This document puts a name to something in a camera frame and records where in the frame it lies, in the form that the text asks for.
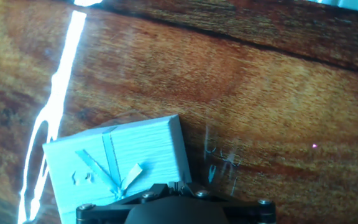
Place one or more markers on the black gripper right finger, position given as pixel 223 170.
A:
pixel 247 211

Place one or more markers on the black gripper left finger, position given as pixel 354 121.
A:
pixel 110 211

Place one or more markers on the light blue ribboned box casing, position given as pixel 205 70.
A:
pixel 148 146

